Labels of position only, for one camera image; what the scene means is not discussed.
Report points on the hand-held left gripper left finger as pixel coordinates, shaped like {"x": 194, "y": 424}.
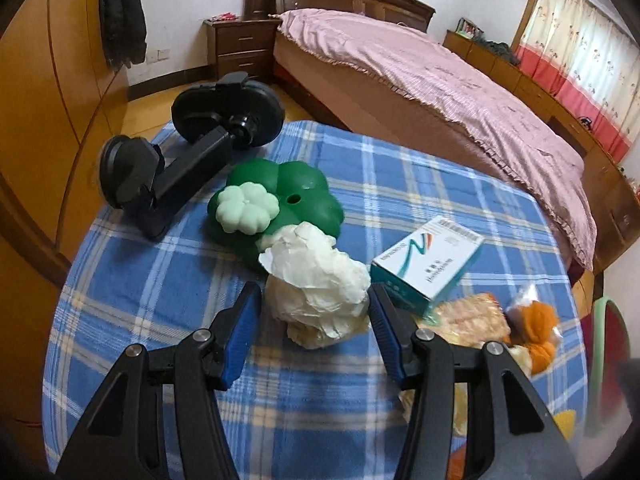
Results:
{"x": 245, "y": 330}

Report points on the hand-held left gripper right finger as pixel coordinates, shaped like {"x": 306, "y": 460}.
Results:
{"x": 385, "y": 335}

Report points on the white tissue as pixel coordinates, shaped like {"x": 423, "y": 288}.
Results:
{"x": 315, "y": 290}

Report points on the white teal medicine box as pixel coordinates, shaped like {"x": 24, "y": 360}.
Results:
{"x": 430, "y": 265}

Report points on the pink orange snack packet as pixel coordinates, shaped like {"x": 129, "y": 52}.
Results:
{"x": 475, "y": 317}

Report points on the red bin with green rim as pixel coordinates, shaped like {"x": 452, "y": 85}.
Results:
{"x": 612, "y": 350}

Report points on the pale yellow wrapper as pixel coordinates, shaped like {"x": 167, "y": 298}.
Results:
{"x": 460, "y": 410}

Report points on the light green flower lid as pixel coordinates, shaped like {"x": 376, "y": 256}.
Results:
{"x": 247, "y": 207}

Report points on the green clover-shaped toy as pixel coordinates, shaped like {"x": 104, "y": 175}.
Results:
{"x": 305, "y": 195}

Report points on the orange snack in plastic bag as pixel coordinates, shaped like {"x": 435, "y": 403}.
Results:
{"x": 537, "y": 320}

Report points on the blue plaid tablecloth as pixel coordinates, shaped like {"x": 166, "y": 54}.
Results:
{"x": 350, "y": 170}

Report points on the black suction phone stand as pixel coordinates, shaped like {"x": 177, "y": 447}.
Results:
{"x": 195, "y": 160}

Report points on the pink bedspread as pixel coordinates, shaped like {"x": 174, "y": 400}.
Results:
{"x": 450, "y": 95}

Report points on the dark wooden nightstand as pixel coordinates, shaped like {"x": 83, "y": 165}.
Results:
{"x": 240, "y": 45}

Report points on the dark cloth pile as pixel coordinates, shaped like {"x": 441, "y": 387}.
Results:
{"x": 500, "y": 51}

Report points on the orange wooden wardrobe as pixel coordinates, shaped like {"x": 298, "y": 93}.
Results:
{"x": 50, "y": 85}

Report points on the small red nightstand items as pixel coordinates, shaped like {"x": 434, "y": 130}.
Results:
{"x": 226, "y": 16}

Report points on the black hanging jacket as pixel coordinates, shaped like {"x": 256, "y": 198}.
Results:
{"x": 122, "y": 20}

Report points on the cream and red curtain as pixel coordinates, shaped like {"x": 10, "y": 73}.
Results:
{"x": 575, "y": 50}

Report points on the white wall outlet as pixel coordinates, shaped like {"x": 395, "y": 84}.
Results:
{"x": 163, "y": 54}

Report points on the colourful picture frame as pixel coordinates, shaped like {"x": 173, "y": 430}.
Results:
{"x": 469, "y": 29}

